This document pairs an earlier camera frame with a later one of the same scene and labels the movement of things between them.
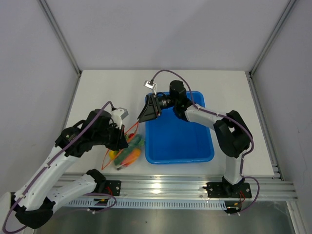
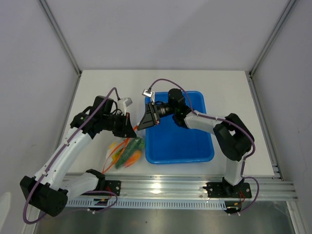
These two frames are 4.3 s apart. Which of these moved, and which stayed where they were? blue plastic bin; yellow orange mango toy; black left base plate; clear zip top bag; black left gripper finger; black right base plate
Moved: yellow orange mango toy; black left gripper finger
Stayed: black left base plate; blue plastic bin; clear zip top bag; black right base plate
